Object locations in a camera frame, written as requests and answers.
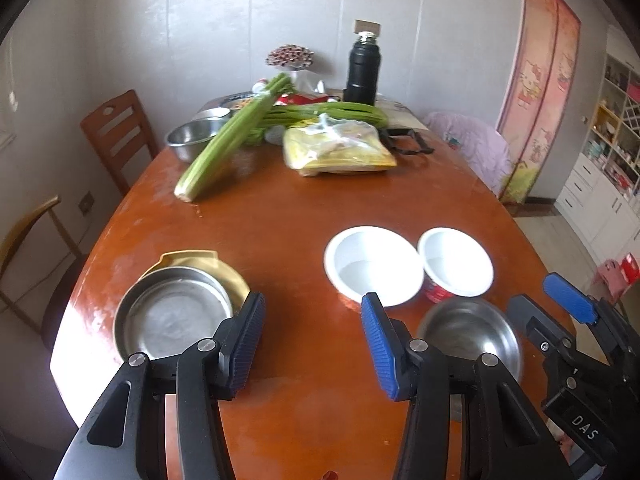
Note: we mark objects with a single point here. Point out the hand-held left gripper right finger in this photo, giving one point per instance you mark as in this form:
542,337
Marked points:
380,355

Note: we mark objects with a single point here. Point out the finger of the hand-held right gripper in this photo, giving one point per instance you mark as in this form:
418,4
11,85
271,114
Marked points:
570,297
542,332

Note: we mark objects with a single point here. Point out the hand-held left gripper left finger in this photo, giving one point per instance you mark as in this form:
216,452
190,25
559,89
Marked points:
247,345

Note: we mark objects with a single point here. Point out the large steel bowl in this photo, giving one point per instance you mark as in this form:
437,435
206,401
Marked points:
465,330

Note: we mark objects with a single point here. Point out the round steel tray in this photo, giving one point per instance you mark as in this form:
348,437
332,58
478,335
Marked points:
165,310

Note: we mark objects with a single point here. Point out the red paper noodle bowl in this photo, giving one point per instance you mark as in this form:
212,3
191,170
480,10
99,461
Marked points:
370,260
455,265

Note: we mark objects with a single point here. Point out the yellow shell-shaped plate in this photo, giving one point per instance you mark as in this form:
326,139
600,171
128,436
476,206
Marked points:
200,260

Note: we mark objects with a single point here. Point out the pink plastic stool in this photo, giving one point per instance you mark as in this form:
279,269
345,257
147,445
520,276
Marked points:
625,270

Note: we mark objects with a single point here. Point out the white cabinet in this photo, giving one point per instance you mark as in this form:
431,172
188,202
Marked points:
590,190

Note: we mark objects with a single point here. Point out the pink cloth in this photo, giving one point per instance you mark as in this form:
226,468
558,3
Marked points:
475,145

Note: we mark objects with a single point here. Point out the thick celery bunch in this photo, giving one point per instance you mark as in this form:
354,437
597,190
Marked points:
220,150

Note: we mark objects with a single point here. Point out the plastic bag with yellow food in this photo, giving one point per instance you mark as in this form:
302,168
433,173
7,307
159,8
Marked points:
340,152

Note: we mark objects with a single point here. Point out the white foam net fruit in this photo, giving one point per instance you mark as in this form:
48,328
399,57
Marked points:
275,136

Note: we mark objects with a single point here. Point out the black kitchen tool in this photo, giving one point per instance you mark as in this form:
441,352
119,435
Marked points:
420,145

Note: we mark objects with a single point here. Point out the pink cartoon printed curtain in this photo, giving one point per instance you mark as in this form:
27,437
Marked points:
540,85

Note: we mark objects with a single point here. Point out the small steel bowl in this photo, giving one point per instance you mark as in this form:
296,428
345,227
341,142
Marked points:
190,137

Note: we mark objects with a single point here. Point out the beige folded cloth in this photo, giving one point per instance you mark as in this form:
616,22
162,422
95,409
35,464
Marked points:
400,112

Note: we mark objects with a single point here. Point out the steel bowl with food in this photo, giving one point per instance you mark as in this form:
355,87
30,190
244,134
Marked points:
239,101

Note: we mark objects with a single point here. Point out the long thin celery bunch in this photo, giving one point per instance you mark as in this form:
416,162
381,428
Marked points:
345,112

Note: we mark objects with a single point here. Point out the red packet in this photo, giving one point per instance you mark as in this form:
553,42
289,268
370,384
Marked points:
307,99

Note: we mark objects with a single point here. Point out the light wooden armchair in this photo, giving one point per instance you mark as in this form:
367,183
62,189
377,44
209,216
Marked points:
30,215

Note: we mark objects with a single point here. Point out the brown wooden slatted chair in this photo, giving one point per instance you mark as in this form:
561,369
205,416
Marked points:
112,125

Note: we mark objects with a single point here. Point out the black thermos flask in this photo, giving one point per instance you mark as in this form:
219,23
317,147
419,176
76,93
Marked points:
362,70

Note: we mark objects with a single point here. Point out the red white decorative bouquet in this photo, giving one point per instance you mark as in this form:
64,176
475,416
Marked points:
290,55

